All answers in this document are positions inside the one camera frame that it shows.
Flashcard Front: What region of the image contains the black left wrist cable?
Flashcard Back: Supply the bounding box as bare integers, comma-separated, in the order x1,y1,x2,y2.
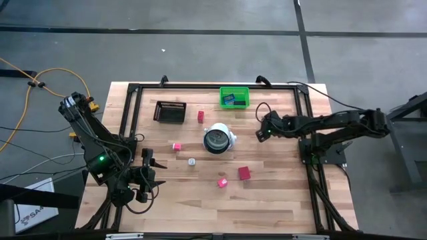
123,166,160,215

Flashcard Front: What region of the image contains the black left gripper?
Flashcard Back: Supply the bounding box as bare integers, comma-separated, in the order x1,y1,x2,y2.
128,148,167,203

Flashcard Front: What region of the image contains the black strap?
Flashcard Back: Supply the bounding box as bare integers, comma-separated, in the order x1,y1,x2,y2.
0,69,38,79

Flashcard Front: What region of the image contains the yellow cable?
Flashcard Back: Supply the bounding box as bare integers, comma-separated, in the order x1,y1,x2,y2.
0,57,99,155

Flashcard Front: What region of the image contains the black bar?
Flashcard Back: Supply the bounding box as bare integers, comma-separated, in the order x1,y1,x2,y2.
0,183,81,210

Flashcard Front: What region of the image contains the white printed sign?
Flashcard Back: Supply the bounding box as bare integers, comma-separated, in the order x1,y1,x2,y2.
15,177,59,234

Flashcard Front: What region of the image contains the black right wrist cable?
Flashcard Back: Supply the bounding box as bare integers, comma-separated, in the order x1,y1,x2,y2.
255,101,273,123

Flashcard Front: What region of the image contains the black aluminium table frame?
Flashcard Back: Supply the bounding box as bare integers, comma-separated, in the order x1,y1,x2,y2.
79,81,360,234

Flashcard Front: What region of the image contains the white round container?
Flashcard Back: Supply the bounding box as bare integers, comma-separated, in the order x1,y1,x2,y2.
202,122,238,155

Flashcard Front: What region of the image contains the dark red wide charger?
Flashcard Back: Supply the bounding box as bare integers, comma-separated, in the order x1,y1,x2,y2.
238,166,252,181

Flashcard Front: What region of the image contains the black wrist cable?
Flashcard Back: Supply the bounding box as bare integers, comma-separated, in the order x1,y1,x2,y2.
123,166,160,215
255,101,273,123

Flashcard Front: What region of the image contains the thin black cable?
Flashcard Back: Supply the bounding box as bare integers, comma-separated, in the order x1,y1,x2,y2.
286,81,366,111

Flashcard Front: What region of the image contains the black metal stand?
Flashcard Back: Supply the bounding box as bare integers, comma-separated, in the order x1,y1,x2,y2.
368,90,427,194

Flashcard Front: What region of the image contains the black plastic basket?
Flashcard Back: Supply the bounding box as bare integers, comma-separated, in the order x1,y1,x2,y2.
153,101,187,125

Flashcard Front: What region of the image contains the green plastic basket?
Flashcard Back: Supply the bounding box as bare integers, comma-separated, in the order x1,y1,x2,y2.
219,87,251,109

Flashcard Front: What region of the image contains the silver bracket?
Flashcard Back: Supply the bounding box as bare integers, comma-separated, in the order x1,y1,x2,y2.
105,233,145,240
292,234,330,240

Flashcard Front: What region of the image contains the white cable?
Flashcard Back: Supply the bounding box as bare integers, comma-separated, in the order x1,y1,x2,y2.
0,152,88,186

